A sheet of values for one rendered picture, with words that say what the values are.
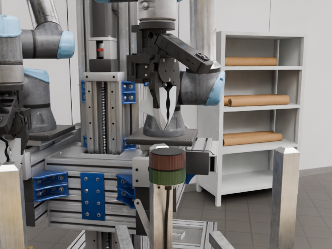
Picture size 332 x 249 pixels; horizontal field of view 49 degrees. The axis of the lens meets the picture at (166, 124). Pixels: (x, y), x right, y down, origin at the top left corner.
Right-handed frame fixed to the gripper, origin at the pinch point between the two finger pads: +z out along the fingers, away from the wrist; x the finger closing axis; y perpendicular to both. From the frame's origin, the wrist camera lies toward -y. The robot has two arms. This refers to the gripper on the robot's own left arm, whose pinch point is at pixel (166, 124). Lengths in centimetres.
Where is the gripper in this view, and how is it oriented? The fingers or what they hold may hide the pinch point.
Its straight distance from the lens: 73.1
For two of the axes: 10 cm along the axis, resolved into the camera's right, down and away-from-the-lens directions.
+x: -5.5, 1.4, -8.2
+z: 0.0, 9.9, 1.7
